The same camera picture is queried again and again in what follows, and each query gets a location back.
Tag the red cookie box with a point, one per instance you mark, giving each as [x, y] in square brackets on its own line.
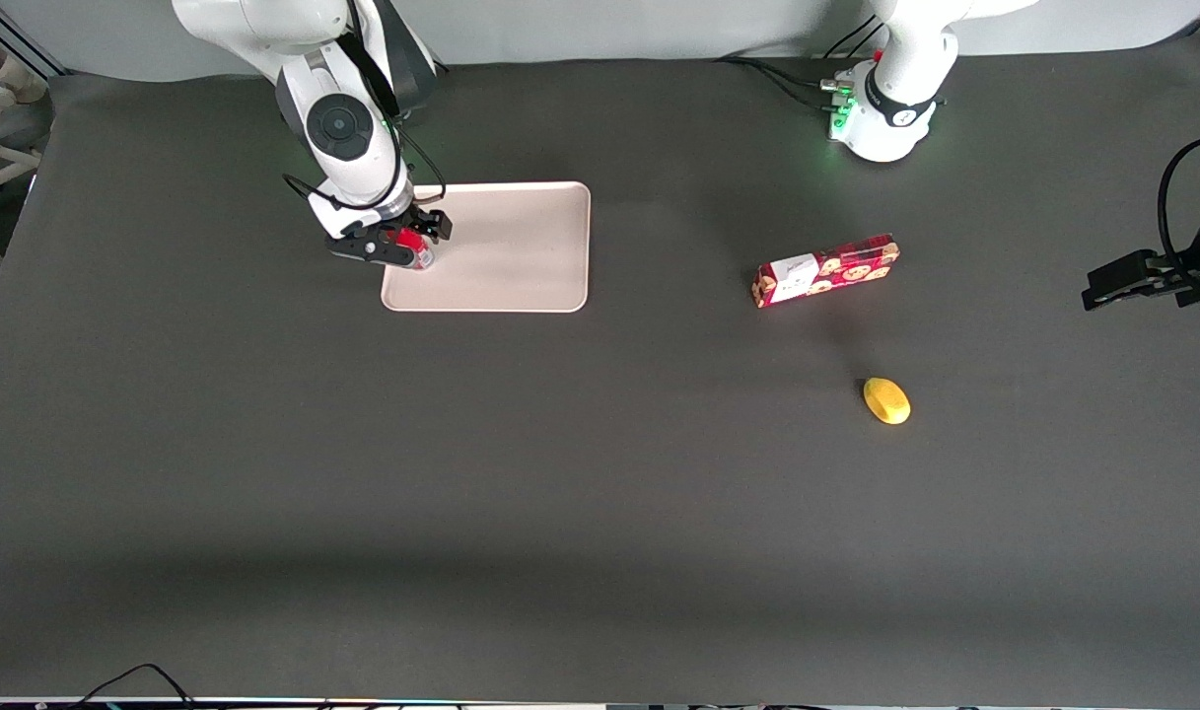
[826, 270]

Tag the dark grey table cloth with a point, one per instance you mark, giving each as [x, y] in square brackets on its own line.
[600, 493]

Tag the yellow lemon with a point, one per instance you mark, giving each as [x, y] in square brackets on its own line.
[886, 400]

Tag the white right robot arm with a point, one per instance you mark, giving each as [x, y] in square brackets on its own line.
[338, 128]

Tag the red coke bottle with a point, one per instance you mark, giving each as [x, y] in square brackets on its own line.
[408, 240]

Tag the pale pink rectangular tray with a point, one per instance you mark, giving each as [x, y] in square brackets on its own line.
[511, 251]

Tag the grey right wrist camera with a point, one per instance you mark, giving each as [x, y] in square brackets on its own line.
[326, 217]

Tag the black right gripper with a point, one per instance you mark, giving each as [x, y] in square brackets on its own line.
[424, 220]

